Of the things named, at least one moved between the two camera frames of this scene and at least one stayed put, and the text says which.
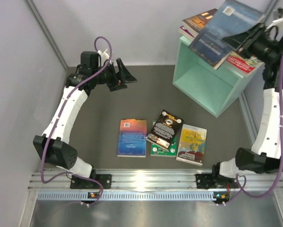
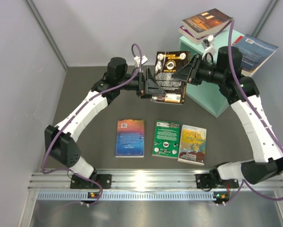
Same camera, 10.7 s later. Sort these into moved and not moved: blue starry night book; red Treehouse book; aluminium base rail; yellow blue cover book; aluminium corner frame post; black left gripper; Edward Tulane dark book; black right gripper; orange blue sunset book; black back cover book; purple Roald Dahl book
Moved: black back cover book; black right gripper; blue starry night book; red Treehouse book; black left gripper
Not moved: yellow blue cover book; aluminium corner frame post; Edward Tulane dark book; aluminium base rail; orange blue sunset book; purple Roald Dahl book
